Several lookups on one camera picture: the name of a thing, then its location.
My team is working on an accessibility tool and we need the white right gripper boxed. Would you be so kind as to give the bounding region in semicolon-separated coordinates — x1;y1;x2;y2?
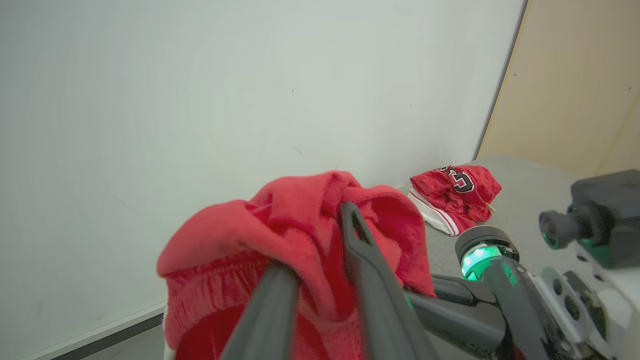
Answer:
404;225;640;360

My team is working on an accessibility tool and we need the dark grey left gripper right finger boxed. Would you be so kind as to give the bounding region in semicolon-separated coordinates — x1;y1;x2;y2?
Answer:
340;201;441;360

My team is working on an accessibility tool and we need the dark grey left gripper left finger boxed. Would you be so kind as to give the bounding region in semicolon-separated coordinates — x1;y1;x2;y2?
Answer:
220;262;301;360

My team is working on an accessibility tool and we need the red fleece garment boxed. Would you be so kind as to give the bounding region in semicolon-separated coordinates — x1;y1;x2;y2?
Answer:
156;170;437;360

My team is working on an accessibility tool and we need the red jersey with printed lettering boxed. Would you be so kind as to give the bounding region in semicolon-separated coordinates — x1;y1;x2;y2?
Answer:
407;165;502;237

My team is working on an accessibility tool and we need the grey fabric sofa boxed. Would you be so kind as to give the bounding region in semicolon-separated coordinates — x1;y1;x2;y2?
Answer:
395;155;640;360

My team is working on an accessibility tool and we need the beige partition panel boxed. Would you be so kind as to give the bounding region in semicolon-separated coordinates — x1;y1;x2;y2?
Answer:
475;0;640;177

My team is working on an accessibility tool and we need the white wall baseboard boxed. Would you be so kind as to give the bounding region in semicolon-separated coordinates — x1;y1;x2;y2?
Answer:
30;300;168;360

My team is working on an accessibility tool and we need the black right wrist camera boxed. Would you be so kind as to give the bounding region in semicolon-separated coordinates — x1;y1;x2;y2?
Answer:
539;169;640;268

